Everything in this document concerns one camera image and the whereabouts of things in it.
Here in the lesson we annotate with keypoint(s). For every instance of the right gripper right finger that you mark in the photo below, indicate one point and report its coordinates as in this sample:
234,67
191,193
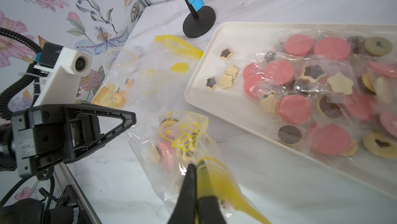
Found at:
207,203

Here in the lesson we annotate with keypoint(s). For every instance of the ziploc bag of cookies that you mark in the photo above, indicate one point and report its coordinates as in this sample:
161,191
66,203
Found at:
166,145
166,67

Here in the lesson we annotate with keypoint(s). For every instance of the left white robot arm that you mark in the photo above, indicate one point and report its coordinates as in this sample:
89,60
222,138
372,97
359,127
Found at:
32,200

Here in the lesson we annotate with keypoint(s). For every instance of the black microphone stand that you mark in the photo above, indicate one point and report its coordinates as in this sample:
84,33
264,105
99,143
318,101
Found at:
198,23

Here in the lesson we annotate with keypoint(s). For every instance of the pile of poured cookies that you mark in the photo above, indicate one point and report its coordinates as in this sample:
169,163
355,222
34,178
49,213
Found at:
327,87

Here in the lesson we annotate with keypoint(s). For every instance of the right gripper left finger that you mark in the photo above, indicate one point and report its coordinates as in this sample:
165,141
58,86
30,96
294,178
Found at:
184,212

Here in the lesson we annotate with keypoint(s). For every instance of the chocolate star cookie on tray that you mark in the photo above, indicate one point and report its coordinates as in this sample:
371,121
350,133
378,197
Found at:
226,54

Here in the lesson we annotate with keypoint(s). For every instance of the white rectangular tray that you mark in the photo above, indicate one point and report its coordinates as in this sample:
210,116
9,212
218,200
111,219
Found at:
234,107

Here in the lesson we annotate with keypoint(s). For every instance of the ziploc bag yellow duck print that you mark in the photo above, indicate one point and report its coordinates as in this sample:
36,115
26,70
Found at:
129,77

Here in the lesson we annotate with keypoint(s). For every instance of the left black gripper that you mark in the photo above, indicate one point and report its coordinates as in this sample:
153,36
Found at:
41,137

